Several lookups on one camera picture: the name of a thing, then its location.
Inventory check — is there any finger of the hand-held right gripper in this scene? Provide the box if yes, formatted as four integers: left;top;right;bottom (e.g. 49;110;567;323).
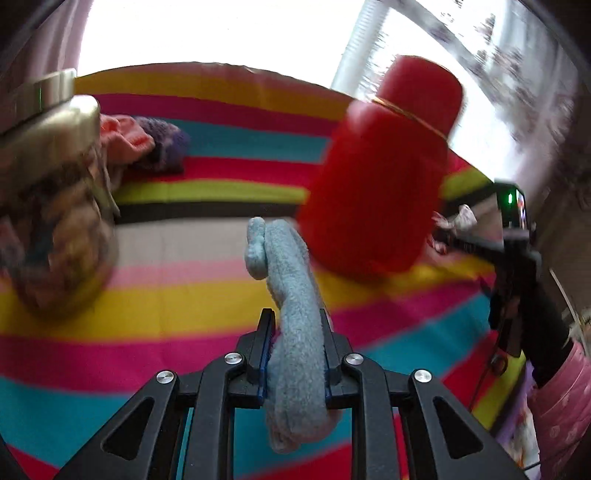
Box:
431;228;504;261

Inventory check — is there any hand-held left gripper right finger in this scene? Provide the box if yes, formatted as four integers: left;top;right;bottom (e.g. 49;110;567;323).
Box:
320;308;527;480

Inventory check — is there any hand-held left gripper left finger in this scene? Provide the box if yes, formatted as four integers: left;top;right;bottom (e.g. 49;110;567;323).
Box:
55;308;278;480

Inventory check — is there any white pink small sock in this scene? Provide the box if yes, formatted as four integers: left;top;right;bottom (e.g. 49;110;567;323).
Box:
433;203;479;254

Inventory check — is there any light blue sock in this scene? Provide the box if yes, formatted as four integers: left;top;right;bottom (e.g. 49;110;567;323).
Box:
246;217;340;455

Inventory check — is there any person's right forearm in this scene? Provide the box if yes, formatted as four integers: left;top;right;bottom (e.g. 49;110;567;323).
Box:
517;272;591;478

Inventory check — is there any red flask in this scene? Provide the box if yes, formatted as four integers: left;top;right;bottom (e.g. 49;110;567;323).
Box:
295;55;464;278

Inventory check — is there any striped colourful blanket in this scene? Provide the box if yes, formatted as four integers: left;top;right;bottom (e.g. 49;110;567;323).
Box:
0;62;527;480

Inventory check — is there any white ribbed pipe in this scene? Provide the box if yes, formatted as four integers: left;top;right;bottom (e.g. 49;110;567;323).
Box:
330;0;393;93

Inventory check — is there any purple fuzzy sock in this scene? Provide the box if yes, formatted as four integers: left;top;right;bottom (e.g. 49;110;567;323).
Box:
131;117;191;174

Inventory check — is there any glass jar with gold lid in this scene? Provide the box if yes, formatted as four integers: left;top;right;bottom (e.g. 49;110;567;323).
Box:
0;68;122;319

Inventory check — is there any orange pink sock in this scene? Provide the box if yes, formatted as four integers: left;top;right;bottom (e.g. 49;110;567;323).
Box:
99;114;155;167

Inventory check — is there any pink curtain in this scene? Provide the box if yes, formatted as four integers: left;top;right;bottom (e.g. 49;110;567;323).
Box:
0;0;95;93

